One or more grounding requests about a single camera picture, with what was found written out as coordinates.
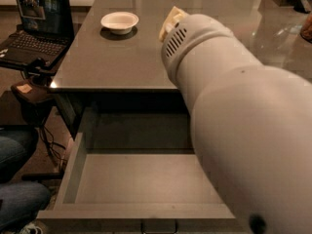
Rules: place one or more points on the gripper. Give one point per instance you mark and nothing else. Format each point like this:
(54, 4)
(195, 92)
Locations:
(186, 33)

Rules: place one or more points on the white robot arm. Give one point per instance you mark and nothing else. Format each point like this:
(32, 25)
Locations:
(251, 124)

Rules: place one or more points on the open grey top drawer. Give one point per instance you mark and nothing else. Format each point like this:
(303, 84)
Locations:
(126, 168)

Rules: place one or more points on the white paper bowl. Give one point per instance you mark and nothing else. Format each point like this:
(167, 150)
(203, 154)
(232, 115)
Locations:
(119, 23)

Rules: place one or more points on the black open laptop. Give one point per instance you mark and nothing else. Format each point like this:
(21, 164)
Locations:
(46, 34)

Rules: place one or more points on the white sneaker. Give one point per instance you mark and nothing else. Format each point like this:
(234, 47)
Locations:
(31, 228)

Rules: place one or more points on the black drawer handle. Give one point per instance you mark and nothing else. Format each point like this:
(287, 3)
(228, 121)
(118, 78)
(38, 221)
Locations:
(159, 227)

